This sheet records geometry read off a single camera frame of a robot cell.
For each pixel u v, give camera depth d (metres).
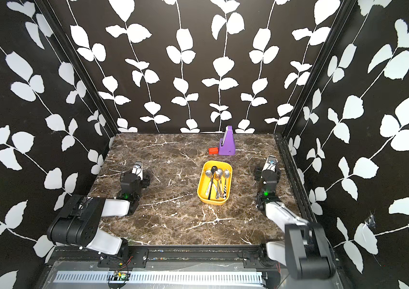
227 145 1.05
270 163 0.73
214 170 1.01
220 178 0.98
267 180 0.64
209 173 0.99
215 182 0.98
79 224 0.45
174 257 0.75
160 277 0.70
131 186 0.70
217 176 0.98
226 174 0.98
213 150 1.18
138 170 0.78
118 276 0.70
